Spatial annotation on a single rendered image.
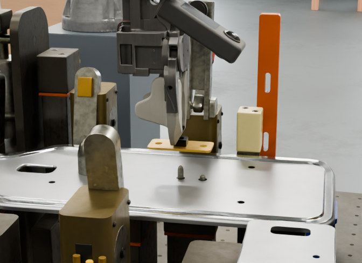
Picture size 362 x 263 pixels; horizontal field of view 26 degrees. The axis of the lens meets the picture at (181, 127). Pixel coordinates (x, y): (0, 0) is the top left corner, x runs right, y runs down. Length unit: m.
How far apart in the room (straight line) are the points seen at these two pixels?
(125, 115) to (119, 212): 0.71
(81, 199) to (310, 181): 0.33
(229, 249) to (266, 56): 0.35
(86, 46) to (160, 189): 0.59
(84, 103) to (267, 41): 0.30
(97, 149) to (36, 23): 0.46
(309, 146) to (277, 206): 3.47
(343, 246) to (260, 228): 0.70
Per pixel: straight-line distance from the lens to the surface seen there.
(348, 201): 1.81
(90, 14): 1.57
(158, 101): 1.00
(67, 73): 1.25
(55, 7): 5.66
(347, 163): 4.20
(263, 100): 1.16
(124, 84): 1.54
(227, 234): 1.61
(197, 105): 1.16
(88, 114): 1.21
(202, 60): 1.16
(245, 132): 1.13
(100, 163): 0.88
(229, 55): 0.97
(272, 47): 1.14
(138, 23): 0.99
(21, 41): 1.23
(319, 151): 4.37
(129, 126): 1.55
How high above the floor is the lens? 1.37
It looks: 17 degrees down
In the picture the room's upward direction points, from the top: straight up
